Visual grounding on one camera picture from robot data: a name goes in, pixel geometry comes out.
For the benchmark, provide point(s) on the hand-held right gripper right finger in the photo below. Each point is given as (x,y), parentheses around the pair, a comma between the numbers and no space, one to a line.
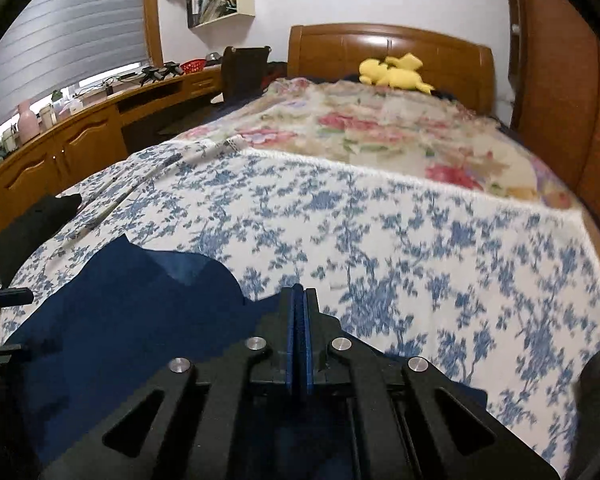
(308,345)

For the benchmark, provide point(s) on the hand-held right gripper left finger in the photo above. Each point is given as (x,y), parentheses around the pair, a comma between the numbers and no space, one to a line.
(295,340)

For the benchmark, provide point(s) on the navy blue suit jacket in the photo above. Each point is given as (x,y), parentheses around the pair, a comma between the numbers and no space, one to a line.
(130,320)

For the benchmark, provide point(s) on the person's left forearm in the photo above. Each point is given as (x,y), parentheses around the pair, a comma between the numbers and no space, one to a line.
(10,425)

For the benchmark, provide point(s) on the blue floral bed sheet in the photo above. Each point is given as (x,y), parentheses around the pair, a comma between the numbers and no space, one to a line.
(405,250)

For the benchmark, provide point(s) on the wooden desk cabinet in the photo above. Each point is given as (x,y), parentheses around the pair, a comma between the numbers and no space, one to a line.
(80,145)

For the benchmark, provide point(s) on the pink bottle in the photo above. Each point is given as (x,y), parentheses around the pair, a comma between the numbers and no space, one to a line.
(28,122)

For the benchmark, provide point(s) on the pink floral quilt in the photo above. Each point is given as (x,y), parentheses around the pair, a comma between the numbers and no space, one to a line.
(380,130)

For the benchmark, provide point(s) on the black device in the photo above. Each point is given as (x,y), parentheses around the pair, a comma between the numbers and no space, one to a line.
(157,72)

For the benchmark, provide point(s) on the grey window blind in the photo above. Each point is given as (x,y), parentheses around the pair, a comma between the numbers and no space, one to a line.
(70,35)

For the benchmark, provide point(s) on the black chair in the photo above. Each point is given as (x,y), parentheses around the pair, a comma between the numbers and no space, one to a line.
(242,75)

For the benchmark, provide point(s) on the yellow plush toy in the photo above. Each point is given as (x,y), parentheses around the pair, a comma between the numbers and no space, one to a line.
(395,74)

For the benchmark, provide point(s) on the wooden headboard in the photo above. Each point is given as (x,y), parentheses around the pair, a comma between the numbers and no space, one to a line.
(330,52)

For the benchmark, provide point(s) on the red basket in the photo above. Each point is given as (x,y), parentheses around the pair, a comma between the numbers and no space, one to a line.
(194,66)

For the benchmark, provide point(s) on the wooden louvred wardrobe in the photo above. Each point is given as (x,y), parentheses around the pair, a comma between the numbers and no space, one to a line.
(565,85)

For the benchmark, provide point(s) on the wooden window frame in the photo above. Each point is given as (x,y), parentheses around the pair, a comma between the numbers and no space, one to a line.
(152,15)

